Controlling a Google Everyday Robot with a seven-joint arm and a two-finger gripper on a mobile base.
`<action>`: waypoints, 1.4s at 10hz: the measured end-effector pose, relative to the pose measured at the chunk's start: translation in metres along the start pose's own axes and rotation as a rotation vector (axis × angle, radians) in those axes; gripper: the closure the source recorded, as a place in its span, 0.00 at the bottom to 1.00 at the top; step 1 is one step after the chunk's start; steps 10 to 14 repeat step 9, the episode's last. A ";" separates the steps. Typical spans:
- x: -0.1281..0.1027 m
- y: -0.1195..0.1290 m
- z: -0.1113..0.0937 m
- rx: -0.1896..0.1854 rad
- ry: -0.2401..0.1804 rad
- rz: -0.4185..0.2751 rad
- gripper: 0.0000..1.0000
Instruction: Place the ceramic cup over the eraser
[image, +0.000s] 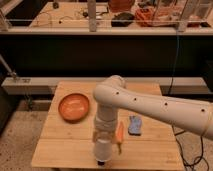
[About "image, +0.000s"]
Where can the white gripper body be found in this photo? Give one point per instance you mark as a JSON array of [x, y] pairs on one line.
[[104, 130]]

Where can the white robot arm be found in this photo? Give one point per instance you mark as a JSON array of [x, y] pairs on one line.
[[111, 95]]

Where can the black eraser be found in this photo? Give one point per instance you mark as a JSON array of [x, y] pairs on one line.
[[101, 163]]

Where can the orange carrot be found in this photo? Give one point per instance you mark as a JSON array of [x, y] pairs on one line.
[[119, 136]]

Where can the blue sponge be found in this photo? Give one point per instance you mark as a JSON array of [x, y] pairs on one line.
[[135, 125]]

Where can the orange bowl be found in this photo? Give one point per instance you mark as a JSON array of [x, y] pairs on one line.
[[74, 107]]

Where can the wooden board table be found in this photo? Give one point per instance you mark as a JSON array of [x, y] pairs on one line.
[[69, 146]]

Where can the black bowl on bench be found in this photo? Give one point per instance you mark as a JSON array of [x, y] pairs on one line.
[[123, 19]]

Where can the orange tool case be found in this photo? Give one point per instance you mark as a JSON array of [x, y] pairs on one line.
[[153, 17]]

